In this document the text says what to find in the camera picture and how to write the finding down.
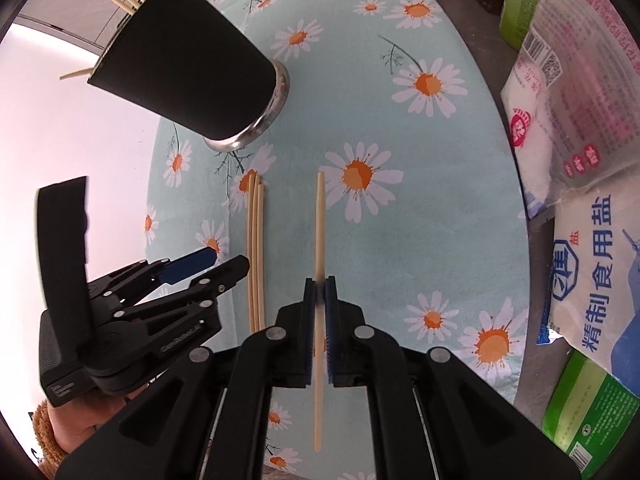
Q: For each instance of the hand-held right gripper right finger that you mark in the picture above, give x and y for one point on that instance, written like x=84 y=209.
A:
x=331 y=330

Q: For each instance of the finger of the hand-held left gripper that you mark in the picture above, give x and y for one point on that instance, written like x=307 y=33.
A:
x=200 y=300
x=192 y=262

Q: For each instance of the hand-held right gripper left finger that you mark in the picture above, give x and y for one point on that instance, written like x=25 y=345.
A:
x=310 y=330

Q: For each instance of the single wooden chopstick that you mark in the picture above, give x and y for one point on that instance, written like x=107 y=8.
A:
x=250 y=250
x=320 y=220

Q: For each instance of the black cup with steel base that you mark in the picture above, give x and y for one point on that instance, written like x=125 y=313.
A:
x=185 y=60

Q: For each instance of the person's left hand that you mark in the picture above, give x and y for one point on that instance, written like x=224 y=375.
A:
x=82 y=420

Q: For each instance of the daisy print tablecloth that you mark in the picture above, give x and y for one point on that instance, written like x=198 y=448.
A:
x=400 y=235

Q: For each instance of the grey cabinet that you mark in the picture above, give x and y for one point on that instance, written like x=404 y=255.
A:
x=60 y=15

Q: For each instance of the white blue salt bag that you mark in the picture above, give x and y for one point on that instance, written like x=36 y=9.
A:
x=600 y=285

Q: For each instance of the green white plastic packet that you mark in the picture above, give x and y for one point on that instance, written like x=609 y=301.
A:
x=595 y=420

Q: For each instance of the white sugar bag pink print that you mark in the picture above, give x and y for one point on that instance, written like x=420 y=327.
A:
x=590 y=85

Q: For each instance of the light green packet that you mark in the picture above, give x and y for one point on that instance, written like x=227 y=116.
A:
x=522 y=5

